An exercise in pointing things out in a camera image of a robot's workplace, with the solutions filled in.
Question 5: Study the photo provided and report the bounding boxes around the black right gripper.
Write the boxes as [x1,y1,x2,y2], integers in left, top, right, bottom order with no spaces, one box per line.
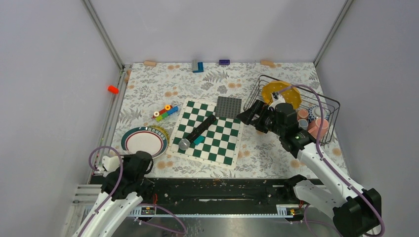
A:
[236,99,285,136]

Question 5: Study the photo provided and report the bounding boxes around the white plate green rim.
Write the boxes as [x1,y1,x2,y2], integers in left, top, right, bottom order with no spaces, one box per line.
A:
[121,126,167,158]

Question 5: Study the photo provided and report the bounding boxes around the yellow orange plate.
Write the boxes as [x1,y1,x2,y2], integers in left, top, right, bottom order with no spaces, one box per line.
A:
[261,81,302,110]

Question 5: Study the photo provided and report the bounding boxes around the yellow woven plate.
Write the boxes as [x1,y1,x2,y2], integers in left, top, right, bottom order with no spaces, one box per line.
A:
[146,125,170,150]

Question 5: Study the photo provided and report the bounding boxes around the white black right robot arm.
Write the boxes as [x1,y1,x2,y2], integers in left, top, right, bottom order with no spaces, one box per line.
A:
[237,100,385,237]

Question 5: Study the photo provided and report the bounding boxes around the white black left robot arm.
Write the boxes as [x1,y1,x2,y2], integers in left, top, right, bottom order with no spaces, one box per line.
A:
[73,151,153,237]

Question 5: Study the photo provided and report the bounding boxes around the grey lego baseplate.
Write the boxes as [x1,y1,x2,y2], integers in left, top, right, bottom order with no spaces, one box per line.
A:
[214,96,242,119]

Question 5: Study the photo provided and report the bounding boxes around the green white chessboard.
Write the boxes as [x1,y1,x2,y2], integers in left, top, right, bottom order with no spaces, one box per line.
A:
[167,98,244,169]

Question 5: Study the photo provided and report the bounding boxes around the blue grey cup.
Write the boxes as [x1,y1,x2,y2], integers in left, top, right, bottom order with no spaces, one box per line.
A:
[297,119,309,130]

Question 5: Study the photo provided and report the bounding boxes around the right wooden block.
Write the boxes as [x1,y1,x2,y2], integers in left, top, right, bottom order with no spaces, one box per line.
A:
[260,60,276,68]

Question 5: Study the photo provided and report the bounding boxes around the wooden block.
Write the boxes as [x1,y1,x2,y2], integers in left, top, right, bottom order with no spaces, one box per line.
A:
[143,60,157,67]
[260,60,276,68]

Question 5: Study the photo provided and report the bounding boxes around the black glitter microphone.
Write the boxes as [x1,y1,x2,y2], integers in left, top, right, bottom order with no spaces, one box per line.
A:
[178,115,217,151]

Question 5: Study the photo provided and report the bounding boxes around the purple lego brick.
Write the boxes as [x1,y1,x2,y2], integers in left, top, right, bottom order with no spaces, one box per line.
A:
[218,59,230,65]

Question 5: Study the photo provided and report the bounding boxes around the teal block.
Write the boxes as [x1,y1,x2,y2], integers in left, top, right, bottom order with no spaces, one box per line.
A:
[193,135,205,146]

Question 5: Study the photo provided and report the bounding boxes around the blue white patterned bowl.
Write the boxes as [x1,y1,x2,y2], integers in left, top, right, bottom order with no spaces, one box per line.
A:
[307,106,330,123]

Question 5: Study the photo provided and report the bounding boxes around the large pink mug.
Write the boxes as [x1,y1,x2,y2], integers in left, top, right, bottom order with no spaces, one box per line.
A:
[307,118,330,140]

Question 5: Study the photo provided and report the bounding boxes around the colourful lego brick toy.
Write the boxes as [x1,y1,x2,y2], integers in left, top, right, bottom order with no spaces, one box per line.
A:
[152,105,179,121]

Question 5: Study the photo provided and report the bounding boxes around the floral table mat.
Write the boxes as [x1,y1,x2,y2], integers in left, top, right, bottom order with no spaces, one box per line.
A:
[112,63,323,179]

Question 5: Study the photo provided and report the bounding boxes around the grey blue lego bricks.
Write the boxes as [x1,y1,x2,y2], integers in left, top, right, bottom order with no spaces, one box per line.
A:
[191,60,204,73]

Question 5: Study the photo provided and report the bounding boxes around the orange red cylinder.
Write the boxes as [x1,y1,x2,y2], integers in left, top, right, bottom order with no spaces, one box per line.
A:
[107,85,119,94]

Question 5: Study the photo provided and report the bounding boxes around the left wooden block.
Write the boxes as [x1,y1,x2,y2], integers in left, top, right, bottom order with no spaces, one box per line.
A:
[143,60,157,67]

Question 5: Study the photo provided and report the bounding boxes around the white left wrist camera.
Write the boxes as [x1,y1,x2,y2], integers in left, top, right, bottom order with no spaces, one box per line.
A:
[95,156,120,177]

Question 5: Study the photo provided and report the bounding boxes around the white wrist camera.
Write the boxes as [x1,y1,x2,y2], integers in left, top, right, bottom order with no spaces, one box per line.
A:
[95,156,120,177]
[268,92,286,111]

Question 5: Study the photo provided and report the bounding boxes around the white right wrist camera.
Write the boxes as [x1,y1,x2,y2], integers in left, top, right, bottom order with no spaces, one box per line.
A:
[268,92,286,111]

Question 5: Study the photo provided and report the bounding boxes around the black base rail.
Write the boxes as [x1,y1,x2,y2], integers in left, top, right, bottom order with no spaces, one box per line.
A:
[146,177,302,215]

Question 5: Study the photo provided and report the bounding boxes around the black wire dish rack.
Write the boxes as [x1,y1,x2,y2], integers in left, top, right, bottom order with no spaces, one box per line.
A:
[243,74,340,146]

